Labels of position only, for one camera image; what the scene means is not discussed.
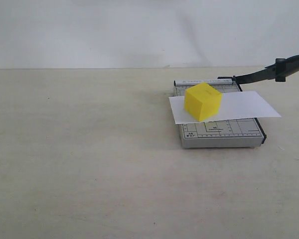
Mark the white paper sheet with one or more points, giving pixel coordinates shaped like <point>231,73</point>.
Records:
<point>234,106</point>

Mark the yellow foam cube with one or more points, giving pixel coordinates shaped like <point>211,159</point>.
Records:
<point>202,101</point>

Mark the grey paper cutter base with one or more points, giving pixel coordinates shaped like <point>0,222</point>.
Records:
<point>219,134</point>

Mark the black cutter blade arm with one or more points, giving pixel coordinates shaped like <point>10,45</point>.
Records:
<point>282,68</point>

